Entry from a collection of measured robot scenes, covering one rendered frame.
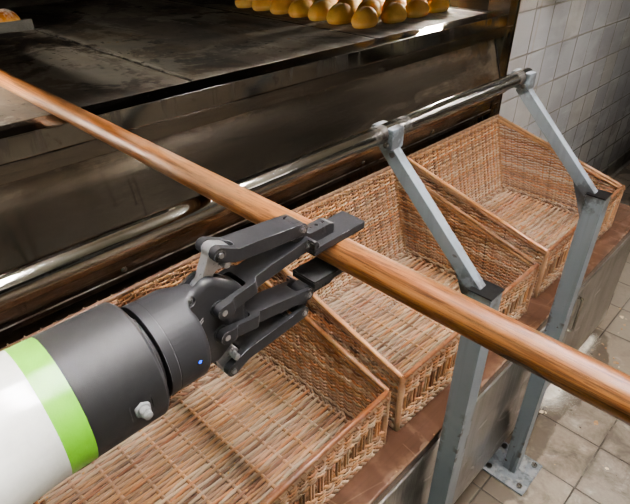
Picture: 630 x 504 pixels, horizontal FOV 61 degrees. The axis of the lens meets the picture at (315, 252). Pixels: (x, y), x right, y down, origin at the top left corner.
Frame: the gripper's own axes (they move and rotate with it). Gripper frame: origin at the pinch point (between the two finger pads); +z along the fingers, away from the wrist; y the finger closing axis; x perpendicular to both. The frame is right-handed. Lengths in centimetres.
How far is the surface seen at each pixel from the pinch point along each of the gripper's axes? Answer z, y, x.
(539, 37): 175, 13, -57
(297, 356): 25, 53, -31
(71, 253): -16.8, 2.1, -20.3
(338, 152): 23.1, 2.7, -19.8
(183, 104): 21, 3, -57
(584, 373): -0.6, -1.1, 24.2
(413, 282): -0.4, -1.3, 10.0
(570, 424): 114, 119, 8
